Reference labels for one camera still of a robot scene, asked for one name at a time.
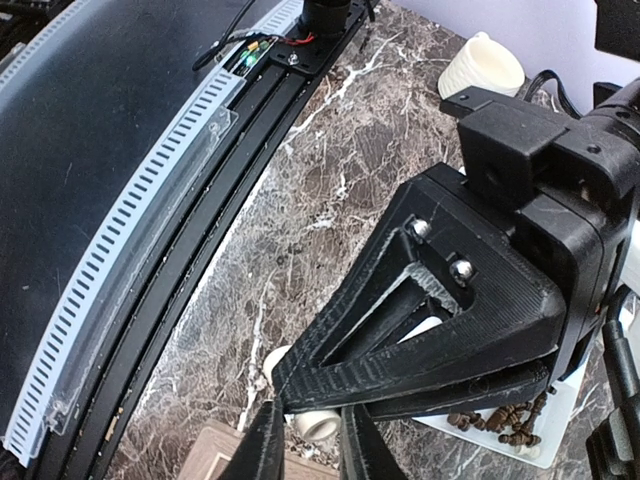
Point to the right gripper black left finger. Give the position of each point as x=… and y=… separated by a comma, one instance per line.
x=260, y=454

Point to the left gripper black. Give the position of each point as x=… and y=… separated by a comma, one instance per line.
x=569, y=186

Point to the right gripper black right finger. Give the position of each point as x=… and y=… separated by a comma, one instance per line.
x=363, y=452

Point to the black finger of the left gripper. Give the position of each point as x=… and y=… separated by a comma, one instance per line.
x=436, y=297
x=514, y=385

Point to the white rook among dark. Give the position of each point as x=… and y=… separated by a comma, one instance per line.
x=313, y=426

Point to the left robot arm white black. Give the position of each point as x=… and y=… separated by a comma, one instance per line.
x=613, y=447

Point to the dark chess pieces pile lower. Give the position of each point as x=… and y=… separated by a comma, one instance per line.
x=514, y=423

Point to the green lit circuit board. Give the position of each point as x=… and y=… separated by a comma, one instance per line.
x=250, y=55

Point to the cream ribbed ceramic mug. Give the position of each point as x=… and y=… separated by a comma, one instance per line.
x=482, y=62

